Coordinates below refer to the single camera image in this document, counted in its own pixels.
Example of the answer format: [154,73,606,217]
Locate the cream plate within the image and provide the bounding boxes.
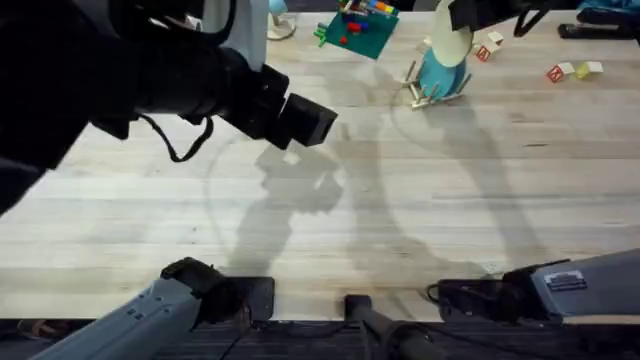
[430,0,475,69]

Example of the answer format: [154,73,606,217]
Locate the small wooden peg rack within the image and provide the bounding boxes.
[398,59,474,110]

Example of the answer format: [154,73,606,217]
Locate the red and white toy block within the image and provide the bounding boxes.
[545,61,577,84]
[474,42,500,63]

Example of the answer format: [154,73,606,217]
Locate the blue plate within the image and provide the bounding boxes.
[418,47,469,100]

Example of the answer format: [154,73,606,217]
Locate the green board with toy blocks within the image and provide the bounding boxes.
[313,0,401,61]

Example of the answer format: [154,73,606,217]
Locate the black flat tool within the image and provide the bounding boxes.
[557,21,640,42]

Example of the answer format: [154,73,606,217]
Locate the yellow toy block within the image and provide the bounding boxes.
[574,60,605,81]

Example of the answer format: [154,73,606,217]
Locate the blue cloth heap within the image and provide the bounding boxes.
[575,0,640,15]

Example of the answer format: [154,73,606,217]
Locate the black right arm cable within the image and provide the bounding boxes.
[513,3,552,39]

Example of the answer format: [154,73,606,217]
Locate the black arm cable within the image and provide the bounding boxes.
[138,113,215,164]
[513,3,552,39]

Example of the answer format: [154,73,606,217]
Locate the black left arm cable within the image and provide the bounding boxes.
[138,113,215,164]

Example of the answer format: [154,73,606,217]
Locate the black camera pole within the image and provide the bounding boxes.
[343,293,446,360]

